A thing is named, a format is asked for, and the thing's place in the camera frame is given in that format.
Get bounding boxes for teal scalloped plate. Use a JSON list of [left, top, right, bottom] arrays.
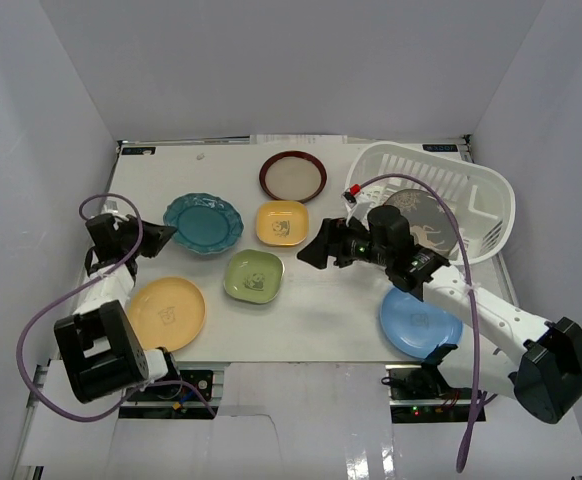
[[163, 193, 244, 255]]

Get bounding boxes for grey plate with deer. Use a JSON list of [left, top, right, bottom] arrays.
[[383, 189, 458, 260]]

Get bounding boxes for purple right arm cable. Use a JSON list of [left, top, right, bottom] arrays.
[[355, 173, 487, 474]]

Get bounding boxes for dark red rimmed round plate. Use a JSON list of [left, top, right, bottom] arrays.
[[258, 150, 328, 203]]

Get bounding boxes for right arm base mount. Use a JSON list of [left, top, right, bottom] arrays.
[[381, 344, 471, 425]]

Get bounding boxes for white plastic dish bin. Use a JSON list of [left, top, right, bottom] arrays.
[[345, 141, 515, 265]]

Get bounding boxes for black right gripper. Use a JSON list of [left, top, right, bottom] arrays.
[[297, 215, 392, 270]]

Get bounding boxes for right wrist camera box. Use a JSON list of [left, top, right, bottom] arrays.
[[342, 184, 372, 221]]

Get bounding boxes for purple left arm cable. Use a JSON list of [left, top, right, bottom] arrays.
[[15, 193, 220, 423]]

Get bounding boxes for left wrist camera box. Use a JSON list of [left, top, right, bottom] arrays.
[[101, 199, 120, 216]]

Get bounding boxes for green square panda dish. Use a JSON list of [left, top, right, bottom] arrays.
[[223, 249, 284, 305]]

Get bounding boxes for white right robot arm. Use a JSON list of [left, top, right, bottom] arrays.
[[297, 206, 582, 424]]

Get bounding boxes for light blue round plate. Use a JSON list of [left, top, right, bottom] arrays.
[[379, 288, 463, 360]]

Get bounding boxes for yellow square panda dish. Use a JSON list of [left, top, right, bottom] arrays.
[[256, 200, 309, 247]]

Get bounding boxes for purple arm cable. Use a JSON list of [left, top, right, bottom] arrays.
[[355, 173, 487, 474], [15, 193, 220, 423]]

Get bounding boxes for yellow round plate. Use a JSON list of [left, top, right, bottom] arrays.
[[126, 277, 206, 352]]

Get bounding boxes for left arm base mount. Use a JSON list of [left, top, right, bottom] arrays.
[[118, 368, 223, 420]]

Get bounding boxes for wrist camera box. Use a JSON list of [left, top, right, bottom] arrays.
[[101, 199, 120, 216], [342, 184, 372, 221]]

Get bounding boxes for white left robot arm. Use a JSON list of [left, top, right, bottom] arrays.
[[54, 213, 183, 404]]

